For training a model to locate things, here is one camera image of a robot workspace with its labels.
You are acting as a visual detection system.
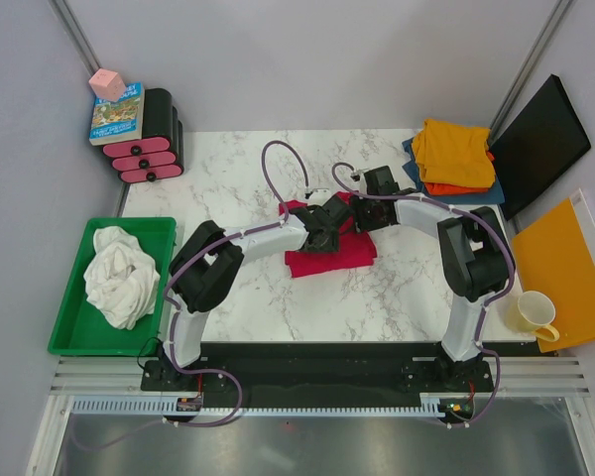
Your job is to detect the orange folder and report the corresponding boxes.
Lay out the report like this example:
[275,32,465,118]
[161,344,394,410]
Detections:
[513,197,595,352]

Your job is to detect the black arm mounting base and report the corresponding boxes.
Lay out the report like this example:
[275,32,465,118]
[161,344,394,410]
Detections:
[141,343,494,408]

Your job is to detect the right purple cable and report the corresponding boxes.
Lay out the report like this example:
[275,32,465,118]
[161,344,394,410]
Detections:
[331,164,517,430]

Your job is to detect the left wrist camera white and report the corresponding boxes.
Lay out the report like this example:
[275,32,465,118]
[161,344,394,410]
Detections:
[305,188,333,206]

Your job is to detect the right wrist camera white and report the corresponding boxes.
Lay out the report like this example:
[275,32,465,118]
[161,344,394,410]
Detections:
[351,170,365,181]

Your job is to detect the white crumpled cloth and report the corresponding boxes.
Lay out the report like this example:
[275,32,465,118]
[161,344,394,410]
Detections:
[83,226,161,330]

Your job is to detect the crimson red t-shirt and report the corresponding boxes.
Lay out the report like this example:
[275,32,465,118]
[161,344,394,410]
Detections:
[285,217,377,279]

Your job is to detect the mustard yellow folded t-shirt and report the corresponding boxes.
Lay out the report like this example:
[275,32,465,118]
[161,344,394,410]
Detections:
[412,118,496,188]

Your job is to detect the green plastic tray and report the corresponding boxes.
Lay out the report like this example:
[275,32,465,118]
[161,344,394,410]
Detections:
[48,217,177,357]

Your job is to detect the black flat board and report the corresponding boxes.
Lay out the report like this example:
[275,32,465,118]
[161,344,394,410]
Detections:
[490,74,591,220]

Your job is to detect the white slotted cable duct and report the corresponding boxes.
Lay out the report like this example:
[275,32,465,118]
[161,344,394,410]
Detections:
[71,395,473,417]

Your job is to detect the black pink mini drawer unit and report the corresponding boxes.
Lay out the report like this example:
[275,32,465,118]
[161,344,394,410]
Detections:
[100,88,184,183]

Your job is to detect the blue folded t-shirt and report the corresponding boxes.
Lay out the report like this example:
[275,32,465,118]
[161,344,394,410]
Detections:
[402,138,505,205]

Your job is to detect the pale yellow mug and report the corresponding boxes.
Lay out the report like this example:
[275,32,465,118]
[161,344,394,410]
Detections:
[504,291,560,342]

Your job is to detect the colourful paperback book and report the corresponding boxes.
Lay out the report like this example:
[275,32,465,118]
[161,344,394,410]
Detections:
[89,82,145,147]

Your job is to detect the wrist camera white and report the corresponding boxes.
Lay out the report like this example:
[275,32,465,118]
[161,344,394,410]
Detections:
[305,188,333,206]
[351,170,365,181]

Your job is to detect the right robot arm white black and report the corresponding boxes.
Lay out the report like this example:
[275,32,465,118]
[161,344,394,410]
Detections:
[350,166,516,391]

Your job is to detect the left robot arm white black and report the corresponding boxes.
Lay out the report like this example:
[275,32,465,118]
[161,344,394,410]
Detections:
[163,195,353,390]

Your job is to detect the pink cube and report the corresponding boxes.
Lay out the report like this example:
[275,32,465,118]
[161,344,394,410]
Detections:
[88,68,126,102]

